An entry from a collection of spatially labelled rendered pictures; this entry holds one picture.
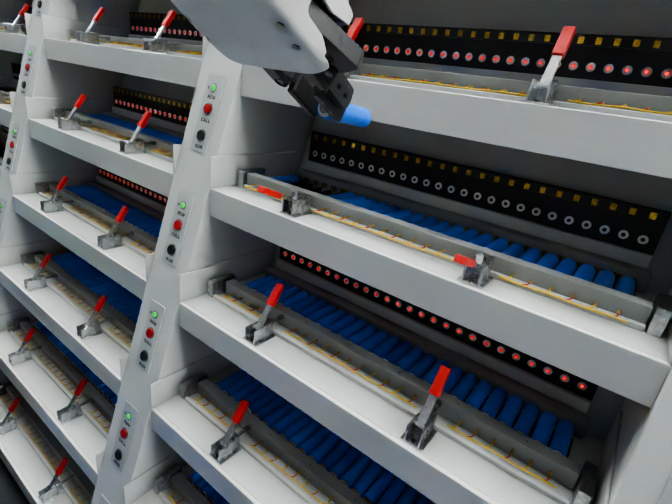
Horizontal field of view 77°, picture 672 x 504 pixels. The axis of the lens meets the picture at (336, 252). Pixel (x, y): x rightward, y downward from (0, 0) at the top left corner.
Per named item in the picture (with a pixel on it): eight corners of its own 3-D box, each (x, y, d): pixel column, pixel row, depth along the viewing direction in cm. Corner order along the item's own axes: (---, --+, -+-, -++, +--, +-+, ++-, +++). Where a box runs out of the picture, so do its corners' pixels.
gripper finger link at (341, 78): (346, 37, 29) (380, 94, 35) (310, 34, 31) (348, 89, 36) (327, 78, 29) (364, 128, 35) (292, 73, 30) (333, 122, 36)
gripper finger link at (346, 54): (377, 31, 25) (355, 69, 31) (257, -39, 24) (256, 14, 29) (369, 48, 25) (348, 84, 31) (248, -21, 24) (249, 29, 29)
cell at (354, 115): (363, 104, 41) (323, 91, 36) (375, 116, 40) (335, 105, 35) (352, 119, 42) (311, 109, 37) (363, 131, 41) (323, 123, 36)
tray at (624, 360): (650, 409, 37) (699, 313, 33) (208, 215, 68) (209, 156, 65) (654, 326, 52) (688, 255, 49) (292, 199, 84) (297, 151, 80)
